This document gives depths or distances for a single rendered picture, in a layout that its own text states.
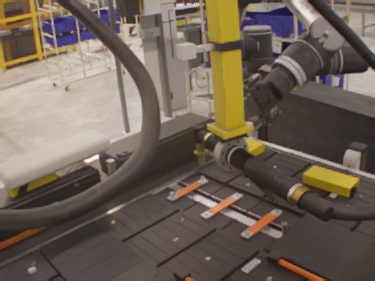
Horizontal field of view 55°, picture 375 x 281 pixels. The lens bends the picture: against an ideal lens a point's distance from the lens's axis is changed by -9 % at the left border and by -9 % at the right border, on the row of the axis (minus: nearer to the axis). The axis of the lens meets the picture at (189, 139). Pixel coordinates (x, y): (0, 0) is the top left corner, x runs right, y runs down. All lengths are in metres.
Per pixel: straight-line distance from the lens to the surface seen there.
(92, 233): 1.07
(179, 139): 1.35
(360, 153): 1.44
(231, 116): 0.88
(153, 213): 1.11
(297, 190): 0.76
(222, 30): 0.83
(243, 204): 1.13
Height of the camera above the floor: 1.61
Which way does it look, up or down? 23 degrees down
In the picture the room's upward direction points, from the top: 6 degrees counter-clockwise
